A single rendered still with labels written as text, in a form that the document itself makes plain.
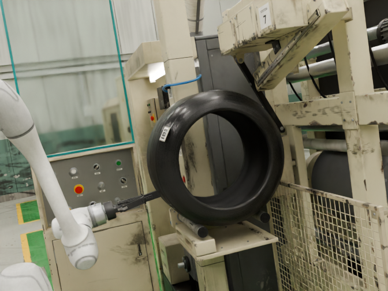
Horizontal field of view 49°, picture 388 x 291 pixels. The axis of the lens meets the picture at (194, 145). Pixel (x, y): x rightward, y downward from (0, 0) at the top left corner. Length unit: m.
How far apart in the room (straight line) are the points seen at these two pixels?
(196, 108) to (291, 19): 0.49
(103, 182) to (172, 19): 0.94
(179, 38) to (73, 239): 1.07
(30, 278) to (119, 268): 1.13
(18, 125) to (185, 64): 0.94
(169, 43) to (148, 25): 9.52
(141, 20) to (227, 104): 9.93
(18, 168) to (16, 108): 9.23
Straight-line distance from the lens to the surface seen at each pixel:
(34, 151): 1.56
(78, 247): 1.63
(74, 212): 1.78
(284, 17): 1.64
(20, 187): 10.73
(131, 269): 2.47
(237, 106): 1.78
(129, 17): 11.54
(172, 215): 2.10
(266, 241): 1.90
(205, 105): 1.73
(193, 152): 2.11
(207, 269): 2.25
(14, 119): 1.48
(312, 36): 1.72
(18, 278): 1.38
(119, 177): 2.41
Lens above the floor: 1.40
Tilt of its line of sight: 5 degrees down
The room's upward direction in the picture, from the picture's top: 9 degrees counter-clockwise
